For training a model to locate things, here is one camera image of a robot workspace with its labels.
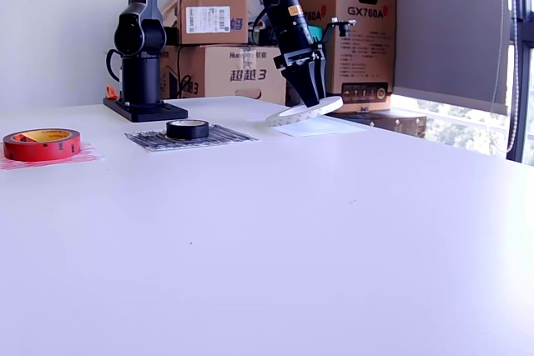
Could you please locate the black base cable loop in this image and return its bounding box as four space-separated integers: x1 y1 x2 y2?
105 48 123 83

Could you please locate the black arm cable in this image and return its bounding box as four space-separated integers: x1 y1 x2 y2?
248 6 276 47

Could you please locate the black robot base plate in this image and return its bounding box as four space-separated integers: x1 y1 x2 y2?
103 97 189 123

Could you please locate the red scribbled paper sheet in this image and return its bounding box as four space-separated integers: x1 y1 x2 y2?
0 141 105 172

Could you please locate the white bead chain cord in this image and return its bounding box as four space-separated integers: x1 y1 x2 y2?
490 0 525 153

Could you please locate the black hanging power cable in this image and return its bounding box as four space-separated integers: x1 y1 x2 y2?
173 45 197 98

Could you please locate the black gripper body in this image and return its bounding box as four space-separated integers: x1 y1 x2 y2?
272 34 325 80

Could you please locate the red tape roll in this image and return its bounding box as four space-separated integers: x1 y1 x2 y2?
3 128 83 163

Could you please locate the tall GX760A cardboard box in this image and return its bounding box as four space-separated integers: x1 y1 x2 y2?
287 0 398 114

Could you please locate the gray roller blind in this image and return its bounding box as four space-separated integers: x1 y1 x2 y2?
377 0 513 116

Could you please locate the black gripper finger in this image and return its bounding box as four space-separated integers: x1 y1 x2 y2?
311 58 327 102
280 60 321 109

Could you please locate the large white tape roll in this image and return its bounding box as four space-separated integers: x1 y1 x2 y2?
265 96 345 128

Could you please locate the small wrist camera on bracket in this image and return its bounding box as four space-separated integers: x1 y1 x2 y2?
310 17 359 47

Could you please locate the small black tape roll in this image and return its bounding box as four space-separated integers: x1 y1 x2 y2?
166 119 211 142

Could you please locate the large brown cardboard box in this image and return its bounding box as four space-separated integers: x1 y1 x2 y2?
160 43 301 107

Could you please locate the black scribbled paper sheet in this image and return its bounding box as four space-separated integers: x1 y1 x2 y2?
123 123 260 153

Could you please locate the blank white paper sheet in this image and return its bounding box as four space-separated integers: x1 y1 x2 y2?
245 115 369 138

